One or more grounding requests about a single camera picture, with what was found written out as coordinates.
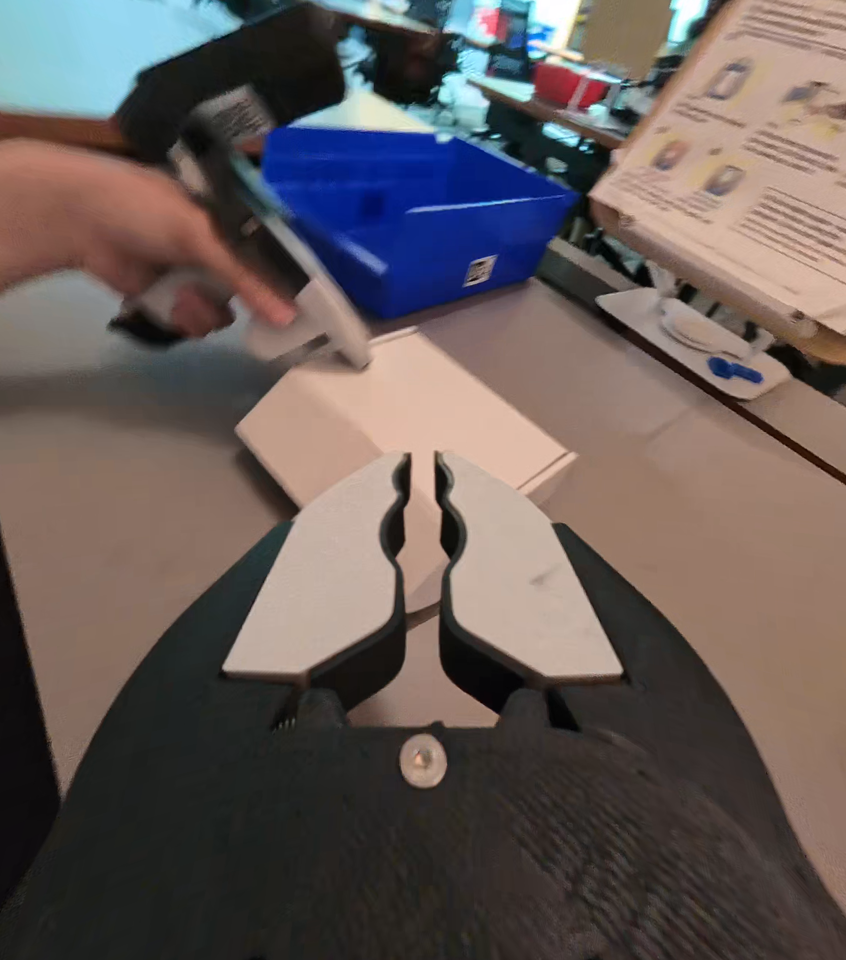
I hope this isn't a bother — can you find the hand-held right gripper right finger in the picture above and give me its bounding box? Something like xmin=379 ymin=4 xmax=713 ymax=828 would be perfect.
xmin=434 ymin=450 xmax=626 ymax=715

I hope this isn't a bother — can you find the printed instruction sheet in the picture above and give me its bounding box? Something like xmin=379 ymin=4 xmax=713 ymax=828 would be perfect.
xmin=603 ymin=0 xmax=846 ymax=337

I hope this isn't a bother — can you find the white cardboard mailer box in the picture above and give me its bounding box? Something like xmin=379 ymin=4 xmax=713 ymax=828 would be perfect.
xmin=234 ymin=326 xmax=579 ymax=615

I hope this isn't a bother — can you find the black cable tray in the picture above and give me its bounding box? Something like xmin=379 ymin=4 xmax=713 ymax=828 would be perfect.
xmin=539 ymin=236 xmax=664 ymax=301

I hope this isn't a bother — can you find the blue plastic bin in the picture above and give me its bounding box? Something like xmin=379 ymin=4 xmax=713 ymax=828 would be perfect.
xmin=261 ymin=123 xmax=583 ymax=321

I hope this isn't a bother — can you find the person's left hand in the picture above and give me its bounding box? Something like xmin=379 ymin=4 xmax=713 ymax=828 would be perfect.
xmin=0 ymin=138 xmax=298 ymax=337

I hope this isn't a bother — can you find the white stand base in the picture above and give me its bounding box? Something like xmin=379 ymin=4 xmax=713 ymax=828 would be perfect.
xmin=594 ymin=287 xmax=793 ymax=402

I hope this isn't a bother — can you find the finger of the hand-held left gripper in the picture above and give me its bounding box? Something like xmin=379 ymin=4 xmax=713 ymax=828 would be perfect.
xmin=245 ymin=283 xmax=335 ymax=364
xmin=230 ymin=156 xmax=374 ymax=371

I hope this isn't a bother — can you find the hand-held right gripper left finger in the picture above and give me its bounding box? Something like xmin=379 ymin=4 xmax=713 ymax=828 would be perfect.
xmin=221 ymin=450 xmax=412 ymax=712

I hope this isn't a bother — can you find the grey desk with wooden edge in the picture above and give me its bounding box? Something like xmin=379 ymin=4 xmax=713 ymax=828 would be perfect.
xmin=0 ymin=0 xmax=259 ymax=155

